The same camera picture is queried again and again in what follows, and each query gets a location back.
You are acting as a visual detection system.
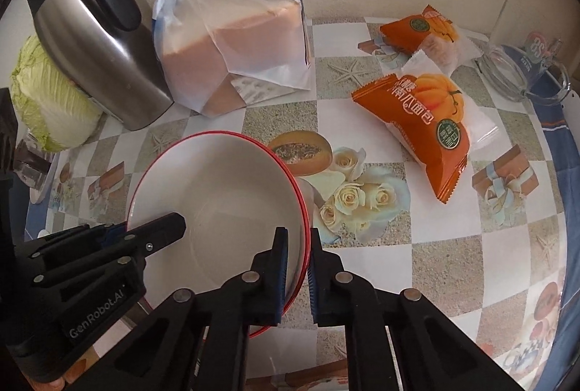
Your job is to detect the stainless steel thermos jug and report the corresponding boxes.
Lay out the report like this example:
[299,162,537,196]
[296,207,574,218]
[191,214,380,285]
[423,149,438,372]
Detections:
[18,0,175,132]

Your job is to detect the orange bread packet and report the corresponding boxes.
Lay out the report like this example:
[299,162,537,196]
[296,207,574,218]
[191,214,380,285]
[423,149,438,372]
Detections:
[351,49,501,203]
[380,5,481,72]

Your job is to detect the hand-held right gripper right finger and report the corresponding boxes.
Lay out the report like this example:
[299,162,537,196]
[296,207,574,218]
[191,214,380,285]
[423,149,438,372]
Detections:
[307,228,522,391]

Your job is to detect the napa cabbage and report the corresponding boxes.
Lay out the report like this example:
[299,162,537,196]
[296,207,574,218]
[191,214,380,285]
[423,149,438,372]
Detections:
[10,35,104,153]

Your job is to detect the glass mug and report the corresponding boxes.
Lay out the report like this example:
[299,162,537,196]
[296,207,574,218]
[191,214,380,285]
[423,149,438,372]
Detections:
[473,0,571,102]

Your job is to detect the bagged sliced bread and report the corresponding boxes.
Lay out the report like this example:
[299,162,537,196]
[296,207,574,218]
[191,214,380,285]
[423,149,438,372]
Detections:
[108,0,313,117]

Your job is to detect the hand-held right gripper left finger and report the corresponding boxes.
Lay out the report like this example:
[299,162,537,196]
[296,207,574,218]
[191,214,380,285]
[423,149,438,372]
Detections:
[68,227,289,391]

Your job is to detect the blue cloth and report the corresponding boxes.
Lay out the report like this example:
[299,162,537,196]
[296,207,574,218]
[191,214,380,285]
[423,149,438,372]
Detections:
[22,44,580,391]

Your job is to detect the white tray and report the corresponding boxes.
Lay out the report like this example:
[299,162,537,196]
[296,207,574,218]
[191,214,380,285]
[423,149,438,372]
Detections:
[13,137,62,205]

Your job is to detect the dark brown glass cup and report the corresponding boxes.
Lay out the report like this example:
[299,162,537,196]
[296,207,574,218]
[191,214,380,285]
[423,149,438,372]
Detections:
[13,141,51,188]

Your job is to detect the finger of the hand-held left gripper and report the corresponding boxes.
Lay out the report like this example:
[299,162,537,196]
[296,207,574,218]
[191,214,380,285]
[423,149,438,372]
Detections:
[97,213,187,260]

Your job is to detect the strawberry print bowl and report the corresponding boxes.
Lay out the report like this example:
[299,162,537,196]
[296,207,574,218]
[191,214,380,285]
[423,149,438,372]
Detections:
[127,131,312,339]

